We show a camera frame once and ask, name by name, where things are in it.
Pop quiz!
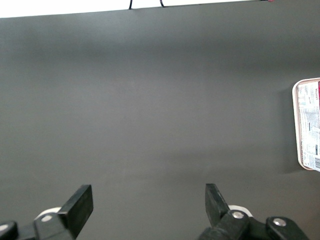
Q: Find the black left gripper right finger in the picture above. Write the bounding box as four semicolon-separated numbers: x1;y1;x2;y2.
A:
197;183;311;240

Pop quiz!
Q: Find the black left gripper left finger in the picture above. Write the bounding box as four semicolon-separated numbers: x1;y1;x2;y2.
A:
0;184;94;240

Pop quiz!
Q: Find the white rectangular tray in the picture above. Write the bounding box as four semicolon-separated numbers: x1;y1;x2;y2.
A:
291;77;320;172

